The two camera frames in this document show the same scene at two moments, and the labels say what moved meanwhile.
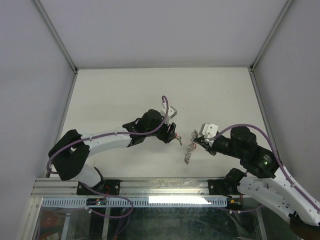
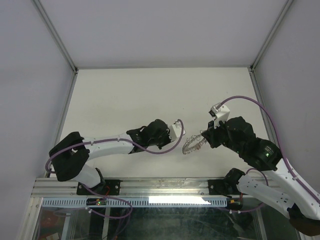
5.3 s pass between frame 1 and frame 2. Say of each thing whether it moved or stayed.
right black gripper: moved
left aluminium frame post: stayed
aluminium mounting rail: stayed
